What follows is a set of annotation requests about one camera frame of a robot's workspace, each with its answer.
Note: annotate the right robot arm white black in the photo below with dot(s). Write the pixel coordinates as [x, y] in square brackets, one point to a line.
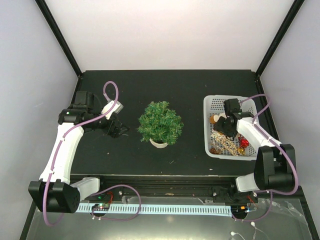
[274, 170]

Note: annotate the white slotted cable duct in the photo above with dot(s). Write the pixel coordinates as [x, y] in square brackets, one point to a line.
[155, 209]

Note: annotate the red ball ornament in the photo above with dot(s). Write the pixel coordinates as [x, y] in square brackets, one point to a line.
[244, 143]

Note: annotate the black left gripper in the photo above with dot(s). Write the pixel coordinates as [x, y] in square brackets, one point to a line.
[115, 133]

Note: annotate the brown pine cone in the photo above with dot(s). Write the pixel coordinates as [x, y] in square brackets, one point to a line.
[214, 151]

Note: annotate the white snowflake ornament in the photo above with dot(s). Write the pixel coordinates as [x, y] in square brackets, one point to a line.
[218, 136]

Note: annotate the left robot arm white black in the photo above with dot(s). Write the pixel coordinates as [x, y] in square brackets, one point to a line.
[54, 191]

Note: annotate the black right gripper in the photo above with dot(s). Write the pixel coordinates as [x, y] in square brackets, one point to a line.
[218, 127]

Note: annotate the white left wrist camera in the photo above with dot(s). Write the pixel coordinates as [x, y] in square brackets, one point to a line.
[111, 108]

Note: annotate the small green christmas tree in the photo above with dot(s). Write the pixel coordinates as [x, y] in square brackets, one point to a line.
[160, 124]

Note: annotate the white plastic basket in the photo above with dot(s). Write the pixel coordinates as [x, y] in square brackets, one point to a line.
[214, 104]

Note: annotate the gold merry christmas sign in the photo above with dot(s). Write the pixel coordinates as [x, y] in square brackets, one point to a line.
[227, 145]

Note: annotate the cream felt snowman ornament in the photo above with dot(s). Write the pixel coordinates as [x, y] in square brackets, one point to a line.
[215, 117]

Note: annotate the gold bell ornament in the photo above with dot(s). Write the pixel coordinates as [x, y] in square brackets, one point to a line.
[241, 151]

